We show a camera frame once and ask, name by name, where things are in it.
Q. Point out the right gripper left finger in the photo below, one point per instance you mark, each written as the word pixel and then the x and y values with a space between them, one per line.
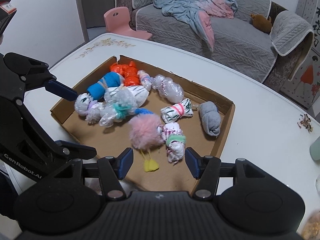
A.
pixel 113 169

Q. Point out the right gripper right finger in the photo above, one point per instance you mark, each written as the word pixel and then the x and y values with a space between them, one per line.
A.
pixel 206 170

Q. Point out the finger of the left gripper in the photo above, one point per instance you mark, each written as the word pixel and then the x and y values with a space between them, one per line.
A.
pixel 76 151
pixel 61 90

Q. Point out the clear bag purple bundle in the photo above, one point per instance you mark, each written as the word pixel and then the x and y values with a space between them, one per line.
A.
pixel 89 108

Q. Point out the blue sock roll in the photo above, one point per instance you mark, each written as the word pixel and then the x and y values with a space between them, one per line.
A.
pixel 109 80

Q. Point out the pink fluffy chick toy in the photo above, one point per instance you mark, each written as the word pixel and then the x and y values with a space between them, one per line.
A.
pixel 145 134

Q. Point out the white purple bundle green band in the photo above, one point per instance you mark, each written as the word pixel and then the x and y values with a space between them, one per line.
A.
pixel 175 141

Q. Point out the grey sock roll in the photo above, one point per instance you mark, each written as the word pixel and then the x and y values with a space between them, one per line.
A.
pixel 210 118

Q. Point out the white bundle teal band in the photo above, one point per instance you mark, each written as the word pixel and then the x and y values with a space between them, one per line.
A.
pixel 121 105

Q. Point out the white bundle pink band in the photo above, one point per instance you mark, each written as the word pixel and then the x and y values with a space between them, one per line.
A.
pixel 172 113

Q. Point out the orange plastic bundle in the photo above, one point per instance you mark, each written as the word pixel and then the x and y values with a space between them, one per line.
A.
pixel 119 68
pixel 131 77

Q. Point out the clear bag white bundle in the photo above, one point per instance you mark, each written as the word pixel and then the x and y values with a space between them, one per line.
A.
pixel 168 89

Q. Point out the large white knit sock roll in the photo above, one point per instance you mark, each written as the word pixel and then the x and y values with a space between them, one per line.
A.
pixel 139 92

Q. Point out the clear bag pastel yarn bundle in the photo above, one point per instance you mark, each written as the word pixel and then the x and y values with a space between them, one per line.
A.
pixel 145 79

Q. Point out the shallow cardboard box tray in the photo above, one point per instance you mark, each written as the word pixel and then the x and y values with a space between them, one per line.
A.
pixel 113 140

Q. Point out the pink plastic chair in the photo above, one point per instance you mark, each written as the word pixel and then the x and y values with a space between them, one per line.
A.
pixel 117 21

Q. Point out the pale green cup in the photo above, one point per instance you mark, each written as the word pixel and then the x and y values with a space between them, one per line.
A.
pixel 315 150

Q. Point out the decorated white cabinet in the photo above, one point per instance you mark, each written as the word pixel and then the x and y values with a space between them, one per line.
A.
pixel 304 87

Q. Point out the grey quilted sofa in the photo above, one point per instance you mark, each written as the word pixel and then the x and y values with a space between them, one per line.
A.
pixel 257 38

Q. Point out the brown plush toy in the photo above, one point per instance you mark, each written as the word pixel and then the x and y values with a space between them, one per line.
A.
pixel 261 23

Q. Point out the blue pink blanket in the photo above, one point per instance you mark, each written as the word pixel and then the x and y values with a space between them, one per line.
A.
pixel 197 14

